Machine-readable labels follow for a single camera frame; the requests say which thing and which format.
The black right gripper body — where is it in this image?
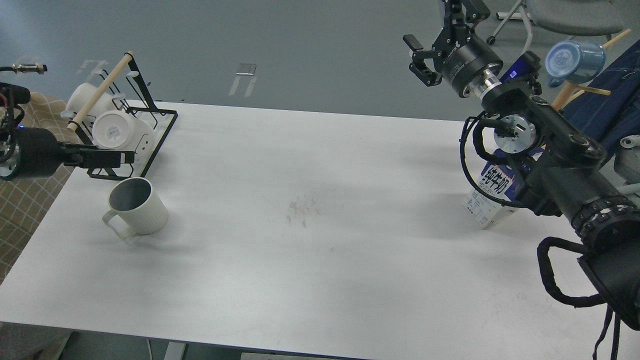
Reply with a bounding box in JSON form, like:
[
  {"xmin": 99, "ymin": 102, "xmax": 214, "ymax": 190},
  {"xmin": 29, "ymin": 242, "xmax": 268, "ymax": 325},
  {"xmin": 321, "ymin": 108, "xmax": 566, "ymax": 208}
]
[{"xmin": 432, "ymin": 30, "xmax": 504, "ymax": 98}]

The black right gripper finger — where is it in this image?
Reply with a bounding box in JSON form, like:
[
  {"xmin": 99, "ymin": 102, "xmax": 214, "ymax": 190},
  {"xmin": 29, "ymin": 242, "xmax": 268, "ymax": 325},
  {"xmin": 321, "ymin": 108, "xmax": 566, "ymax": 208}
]
[
  {"xmin": 403, "ymin": 34, "xmax": 443, "ymax": 87},
  {"xmin": 439, "ymin": 0, "xmax": 491, "ymax": 38}
]

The blue milk carton green cap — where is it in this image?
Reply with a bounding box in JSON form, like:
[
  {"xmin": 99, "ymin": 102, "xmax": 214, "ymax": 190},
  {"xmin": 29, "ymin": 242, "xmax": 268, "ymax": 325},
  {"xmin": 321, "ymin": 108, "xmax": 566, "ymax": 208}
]
[{"xmin": 463, "ymin": 161, "xmax": 522, "ymax": 229}]

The white ribbed ceramic mug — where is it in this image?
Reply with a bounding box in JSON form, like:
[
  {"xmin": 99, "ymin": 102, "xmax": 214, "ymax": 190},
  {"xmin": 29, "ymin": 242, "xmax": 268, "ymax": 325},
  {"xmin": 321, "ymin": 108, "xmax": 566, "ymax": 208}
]
[{"xmin": 102, "ymin": 177, "xmax": 169, "ymax": 241}]

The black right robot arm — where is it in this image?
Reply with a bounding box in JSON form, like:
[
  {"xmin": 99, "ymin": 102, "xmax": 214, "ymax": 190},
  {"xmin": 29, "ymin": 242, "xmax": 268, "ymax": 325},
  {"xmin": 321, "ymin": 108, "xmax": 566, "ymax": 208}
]
[{"xmin": 402, "ymin": 0, "xmax": 639, "ymax": 360}]

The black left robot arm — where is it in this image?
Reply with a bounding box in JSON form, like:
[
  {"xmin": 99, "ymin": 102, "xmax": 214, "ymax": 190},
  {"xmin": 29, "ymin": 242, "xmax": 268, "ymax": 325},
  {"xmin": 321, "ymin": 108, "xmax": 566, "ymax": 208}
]
[{"xmin": 0, "ymin": 82, "xmax": 135, "ymax": 182}]

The white cup on rack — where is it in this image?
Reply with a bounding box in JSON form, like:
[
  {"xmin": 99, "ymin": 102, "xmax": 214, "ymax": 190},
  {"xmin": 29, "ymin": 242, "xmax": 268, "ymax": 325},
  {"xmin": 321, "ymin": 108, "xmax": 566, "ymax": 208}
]
[
  {"xmin": 62, "ymin": 82, "xmax": 119, "ymax": 122},
  {"xmin": 91, "ymin": 110, "xmax": 155, "ymax": 163}
]

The white cup rear on rack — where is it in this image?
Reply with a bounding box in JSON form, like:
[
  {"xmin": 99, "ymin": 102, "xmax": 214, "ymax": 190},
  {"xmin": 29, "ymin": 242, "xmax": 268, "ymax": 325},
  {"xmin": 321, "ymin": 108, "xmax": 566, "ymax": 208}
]
[{"xmin": 62, "ymin": 82, "xmax": 119, "ymax": 122}]

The grey office chair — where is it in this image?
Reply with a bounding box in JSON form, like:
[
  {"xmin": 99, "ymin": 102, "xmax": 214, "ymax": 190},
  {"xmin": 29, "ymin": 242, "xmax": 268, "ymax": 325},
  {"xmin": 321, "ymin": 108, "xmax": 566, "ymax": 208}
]
[{"xmin": 486, "ymin": 0, "xmax": 627, "ymax": 52}]

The blue mug on tree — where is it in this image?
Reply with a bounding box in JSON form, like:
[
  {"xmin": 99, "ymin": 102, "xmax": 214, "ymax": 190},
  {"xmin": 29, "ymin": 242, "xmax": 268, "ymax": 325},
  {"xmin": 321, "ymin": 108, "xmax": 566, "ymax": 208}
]
[{"xmin": 544, "ymin": 39, "xmax": 607, "ymax": 88}]

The dark blue denim cloth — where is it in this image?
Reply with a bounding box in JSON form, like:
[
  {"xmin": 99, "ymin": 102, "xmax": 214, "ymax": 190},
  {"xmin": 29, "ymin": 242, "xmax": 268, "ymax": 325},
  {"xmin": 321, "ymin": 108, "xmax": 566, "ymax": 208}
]
[{"xmin": 563, "ymin": 41, "xmax": 640, "ymax": 164}]

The beige checked cloth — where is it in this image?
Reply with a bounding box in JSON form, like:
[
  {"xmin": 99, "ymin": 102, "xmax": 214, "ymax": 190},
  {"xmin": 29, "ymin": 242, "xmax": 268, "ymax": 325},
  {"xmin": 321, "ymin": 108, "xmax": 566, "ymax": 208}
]
[{"xmin": 0, "ymin": 91, "xmax": 78, "ymax": 281}]

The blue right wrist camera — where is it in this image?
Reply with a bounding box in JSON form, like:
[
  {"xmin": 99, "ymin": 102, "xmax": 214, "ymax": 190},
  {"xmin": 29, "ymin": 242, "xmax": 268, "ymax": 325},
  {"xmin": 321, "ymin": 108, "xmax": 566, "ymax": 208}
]
[{"xmin": 499, "ymin": 50, "xmax": 542, "ymax": 96}]

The black wire cup rack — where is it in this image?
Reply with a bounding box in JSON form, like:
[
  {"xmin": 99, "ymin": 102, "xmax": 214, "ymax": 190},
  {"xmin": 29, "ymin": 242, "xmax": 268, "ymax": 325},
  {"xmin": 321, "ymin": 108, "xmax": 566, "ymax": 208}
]
[{"xmin": 63, "ymin": 51, "xmax": 178, "ymax": 181}]

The wooden rack handle rod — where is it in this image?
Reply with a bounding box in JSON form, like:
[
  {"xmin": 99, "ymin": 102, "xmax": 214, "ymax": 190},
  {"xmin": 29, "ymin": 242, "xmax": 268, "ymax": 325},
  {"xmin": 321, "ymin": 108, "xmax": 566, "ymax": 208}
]
[{"xmin": 66, "ymin": 50, "xmax": 135, "ymax": 132}]

